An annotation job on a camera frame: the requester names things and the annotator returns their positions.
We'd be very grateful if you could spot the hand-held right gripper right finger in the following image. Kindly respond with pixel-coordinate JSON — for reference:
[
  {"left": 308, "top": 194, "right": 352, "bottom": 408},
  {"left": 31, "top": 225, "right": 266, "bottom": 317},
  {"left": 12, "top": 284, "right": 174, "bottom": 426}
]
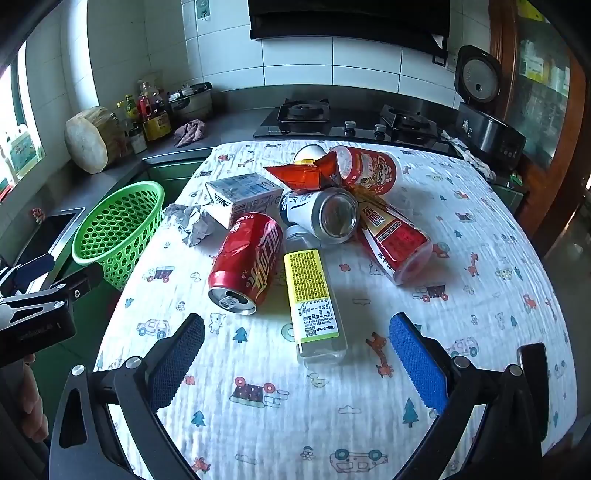
[{"left": 388, "top": 313, "right": 550, "bottom": 480}]

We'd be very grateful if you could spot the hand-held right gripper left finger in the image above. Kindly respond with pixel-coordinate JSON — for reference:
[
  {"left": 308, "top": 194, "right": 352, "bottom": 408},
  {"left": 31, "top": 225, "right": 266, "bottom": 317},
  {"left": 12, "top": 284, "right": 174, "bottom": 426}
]
[{"left": 48, "top": 313, "right": 206, "bottom": 480}]

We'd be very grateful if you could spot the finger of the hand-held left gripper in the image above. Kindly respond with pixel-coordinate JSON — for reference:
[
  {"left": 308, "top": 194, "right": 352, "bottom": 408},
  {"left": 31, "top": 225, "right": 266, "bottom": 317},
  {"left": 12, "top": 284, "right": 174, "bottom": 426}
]
[
  {"left": 0, "top": 262, "right": 105, "bottom": 324},
  {"left": 0, "top": 253, "right": 56, "bottom": 296}
]

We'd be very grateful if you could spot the green plastic basket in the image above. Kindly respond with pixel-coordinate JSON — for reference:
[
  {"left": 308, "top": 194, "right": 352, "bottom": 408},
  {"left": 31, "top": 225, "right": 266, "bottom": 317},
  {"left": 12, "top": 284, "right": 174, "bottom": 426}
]
[{"left": 71, "top": 181, "right": 165, "bottom": 292}]

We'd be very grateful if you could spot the red soda can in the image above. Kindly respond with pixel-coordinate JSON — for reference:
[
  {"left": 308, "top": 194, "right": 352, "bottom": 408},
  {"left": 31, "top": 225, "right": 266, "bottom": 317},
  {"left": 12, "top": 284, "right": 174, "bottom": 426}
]
[{"left": 208, "top": 211, "right": 284, "bottom": 316}]

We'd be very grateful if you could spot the grey paper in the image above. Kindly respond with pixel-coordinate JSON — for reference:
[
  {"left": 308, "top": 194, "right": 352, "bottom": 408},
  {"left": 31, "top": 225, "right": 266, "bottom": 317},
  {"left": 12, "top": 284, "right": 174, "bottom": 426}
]
[{"left": 161, "top": 203, "right": 218, "bottom": 247}]

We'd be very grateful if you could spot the clear bottle with yellow label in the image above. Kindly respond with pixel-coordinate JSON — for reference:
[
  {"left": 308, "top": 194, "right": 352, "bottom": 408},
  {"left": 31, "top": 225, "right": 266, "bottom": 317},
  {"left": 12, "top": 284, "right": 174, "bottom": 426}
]
[{"left": 283, "top": 224, "right": 349, "bottom": 368}]

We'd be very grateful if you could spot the white drink carton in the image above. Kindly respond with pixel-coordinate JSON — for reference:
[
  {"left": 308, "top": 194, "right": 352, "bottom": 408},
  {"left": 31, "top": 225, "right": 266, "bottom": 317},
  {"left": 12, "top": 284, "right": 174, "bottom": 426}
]
[{"left": 205, "top": 173, "right": 284, "bottom": 229}]

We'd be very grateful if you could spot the silver white drink can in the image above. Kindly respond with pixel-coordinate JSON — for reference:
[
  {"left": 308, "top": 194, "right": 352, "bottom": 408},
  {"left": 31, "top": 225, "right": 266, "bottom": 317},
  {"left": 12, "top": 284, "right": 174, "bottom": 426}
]
[{"left": 279, "top": 187, "right": 360, "bottom": 244}]

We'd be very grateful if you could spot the red cup with cartoon print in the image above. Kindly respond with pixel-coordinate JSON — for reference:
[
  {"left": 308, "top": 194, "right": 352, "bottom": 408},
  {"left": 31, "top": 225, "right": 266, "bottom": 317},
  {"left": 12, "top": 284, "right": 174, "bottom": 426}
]
[{"left": 331, "top": 145, "right": 403, "bottom": 190}]

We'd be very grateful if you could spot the person's left hand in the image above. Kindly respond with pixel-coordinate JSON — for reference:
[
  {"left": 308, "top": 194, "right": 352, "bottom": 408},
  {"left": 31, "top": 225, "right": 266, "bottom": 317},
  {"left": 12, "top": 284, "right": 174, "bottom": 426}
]
[{"left": 18, "top": 353, "right": 49, "bottom": 444}]

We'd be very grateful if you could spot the steel sink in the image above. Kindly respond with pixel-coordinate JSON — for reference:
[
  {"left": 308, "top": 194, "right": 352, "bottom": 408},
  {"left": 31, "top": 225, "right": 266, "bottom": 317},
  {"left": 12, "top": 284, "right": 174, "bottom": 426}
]
[{"left": 21, "top": 208, "right": 86, "bottom": 278}]

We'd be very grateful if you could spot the blue label detergent jug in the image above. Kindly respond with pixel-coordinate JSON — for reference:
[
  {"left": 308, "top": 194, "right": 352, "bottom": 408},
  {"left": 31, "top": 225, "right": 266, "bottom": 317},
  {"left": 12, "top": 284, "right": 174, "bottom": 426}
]
[{"left": 7, "top": 131, "right": 44, "bottom": 178}]

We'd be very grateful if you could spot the round wooden chopping block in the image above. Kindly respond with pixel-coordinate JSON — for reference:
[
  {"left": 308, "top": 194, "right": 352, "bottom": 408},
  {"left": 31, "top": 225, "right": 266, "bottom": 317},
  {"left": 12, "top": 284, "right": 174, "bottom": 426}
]
[{"left": 65, "top": 106, "right": 123, "bottom": 175}]

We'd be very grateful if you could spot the clear glass bottle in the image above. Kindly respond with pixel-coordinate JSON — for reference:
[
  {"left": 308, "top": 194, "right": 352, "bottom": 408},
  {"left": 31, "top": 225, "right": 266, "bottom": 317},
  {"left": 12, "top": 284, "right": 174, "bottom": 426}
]
[{"left": 115, "top": 102, "right": 132, "bottom": 137}]

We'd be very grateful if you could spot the large cooking oil bottle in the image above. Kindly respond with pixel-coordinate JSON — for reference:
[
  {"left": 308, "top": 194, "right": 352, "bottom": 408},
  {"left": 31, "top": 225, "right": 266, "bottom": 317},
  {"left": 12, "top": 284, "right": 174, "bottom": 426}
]
[{"left": 137, "top": 82, "right": 172, "bottom": 141}]

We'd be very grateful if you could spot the purple dish rag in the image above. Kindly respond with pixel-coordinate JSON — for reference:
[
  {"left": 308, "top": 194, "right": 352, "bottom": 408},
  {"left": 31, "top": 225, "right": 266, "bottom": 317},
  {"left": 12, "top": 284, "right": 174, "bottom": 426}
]
[{"left": 173, "top": 119, "right": 208, "bottom": 148}]

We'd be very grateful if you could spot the steel cooking pot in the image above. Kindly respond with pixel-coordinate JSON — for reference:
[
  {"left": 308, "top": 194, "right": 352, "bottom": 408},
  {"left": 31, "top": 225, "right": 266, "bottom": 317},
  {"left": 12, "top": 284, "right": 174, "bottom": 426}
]
[{"left": 167, "top": 82, "right": 214, "bottom": 123}]

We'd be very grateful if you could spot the wooden glass door cabinet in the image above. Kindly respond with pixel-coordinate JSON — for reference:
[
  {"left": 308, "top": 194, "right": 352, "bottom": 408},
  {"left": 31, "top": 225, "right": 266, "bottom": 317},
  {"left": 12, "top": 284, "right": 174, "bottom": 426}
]
[{"left": 489, "top": 0, "right": 587, "bottom": 259}]

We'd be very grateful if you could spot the orange snack wrapper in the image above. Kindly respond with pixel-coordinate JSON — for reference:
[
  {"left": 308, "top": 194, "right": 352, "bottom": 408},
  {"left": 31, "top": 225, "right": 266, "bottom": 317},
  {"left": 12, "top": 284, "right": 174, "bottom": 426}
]
[{"left": 264, "top": 154, "right": 342, "bottom": 191}]

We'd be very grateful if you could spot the white paper cup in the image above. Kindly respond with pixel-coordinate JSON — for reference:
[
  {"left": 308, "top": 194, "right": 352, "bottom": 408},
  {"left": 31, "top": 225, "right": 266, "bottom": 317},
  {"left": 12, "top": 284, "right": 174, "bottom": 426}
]
[{"left": 294, "top": 144, "right": 326, "bottom": 166}]

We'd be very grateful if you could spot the black rice cooker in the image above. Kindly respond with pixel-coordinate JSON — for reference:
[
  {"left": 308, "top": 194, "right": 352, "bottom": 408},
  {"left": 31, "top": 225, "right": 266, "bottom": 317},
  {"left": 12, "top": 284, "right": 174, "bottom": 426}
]
[{"left": 454, "top": 45, "right": 527, "bottom": 169}]

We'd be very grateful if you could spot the black gas stove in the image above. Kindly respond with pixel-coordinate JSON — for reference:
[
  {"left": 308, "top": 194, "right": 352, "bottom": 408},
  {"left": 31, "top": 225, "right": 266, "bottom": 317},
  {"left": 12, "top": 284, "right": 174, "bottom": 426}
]
[{"left": 253, "top": 97, "right": 462, "bottom": 155}]

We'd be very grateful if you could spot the black range hood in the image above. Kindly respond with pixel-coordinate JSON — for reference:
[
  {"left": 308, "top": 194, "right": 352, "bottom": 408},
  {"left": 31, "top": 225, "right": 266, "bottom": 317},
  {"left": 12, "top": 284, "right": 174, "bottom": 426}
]
[{"left": 248, "top": 0, "right": 451, "bottom": 65}]

